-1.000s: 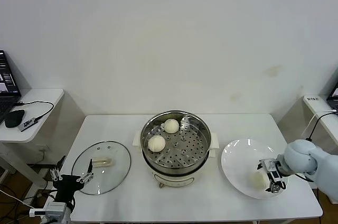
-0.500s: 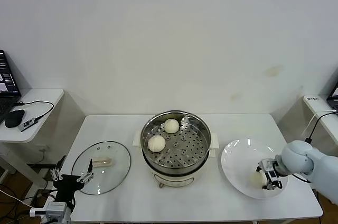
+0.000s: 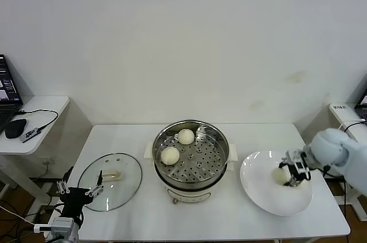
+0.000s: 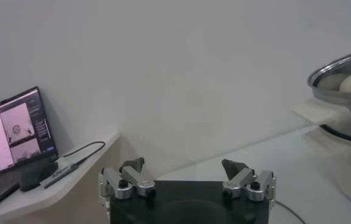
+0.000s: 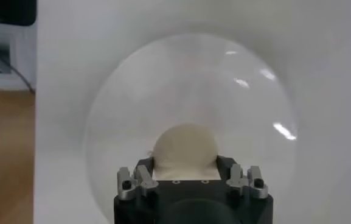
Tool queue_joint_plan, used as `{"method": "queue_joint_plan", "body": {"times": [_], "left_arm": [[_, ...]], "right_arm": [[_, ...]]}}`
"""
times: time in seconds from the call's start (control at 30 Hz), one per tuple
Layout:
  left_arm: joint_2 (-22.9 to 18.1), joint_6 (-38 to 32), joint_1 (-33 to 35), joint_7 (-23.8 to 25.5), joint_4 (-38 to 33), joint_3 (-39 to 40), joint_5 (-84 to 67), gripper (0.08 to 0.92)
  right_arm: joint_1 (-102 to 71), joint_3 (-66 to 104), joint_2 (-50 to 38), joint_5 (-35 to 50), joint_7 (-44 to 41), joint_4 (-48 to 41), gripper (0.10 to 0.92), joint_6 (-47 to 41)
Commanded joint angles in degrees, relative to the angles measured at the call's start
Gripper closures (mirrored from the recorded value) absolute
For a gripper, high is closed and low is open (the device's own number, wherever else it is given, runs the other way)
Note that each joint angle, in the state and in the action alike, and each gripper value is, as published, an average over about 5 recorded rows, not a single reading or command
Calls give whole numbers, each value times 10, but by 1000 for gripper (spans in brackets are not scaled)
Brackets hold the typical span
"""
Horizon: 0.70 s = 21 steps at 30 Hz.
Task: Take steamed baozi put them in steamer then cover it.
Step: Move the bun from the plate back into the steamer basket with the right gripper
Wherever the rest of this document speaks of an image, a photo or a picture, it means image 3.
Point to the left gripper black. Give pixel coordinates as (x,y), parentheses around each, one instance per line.
(76,197)

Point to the stainless steel steamer basket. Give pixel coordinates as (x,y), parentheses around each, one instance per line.
(200,165)

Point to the white paper label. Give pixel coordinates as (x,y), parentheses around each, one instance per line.
(339,107)

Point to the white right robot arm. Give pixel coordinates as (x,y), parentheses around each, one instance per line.
(329,145)

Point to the white wall socket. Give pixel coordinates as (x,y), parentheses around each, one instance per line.
(48,162)

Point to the open black laptop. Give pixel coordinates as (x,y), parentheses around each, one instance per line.
(8,88)
(362,99)

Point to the white round plate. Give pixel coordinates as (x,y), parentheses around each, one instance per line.
(258,180)

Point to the glass pot lid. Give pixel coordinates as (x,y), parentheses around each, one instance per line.
(123,191)

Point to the black computer mouse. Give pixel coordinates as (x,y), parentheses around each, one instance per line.
(14,128)

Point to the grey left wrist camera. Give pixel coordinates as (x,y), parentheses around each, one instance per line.
(61,224)

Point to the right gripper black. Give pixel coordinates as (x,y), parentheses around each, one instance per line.
(301,177)

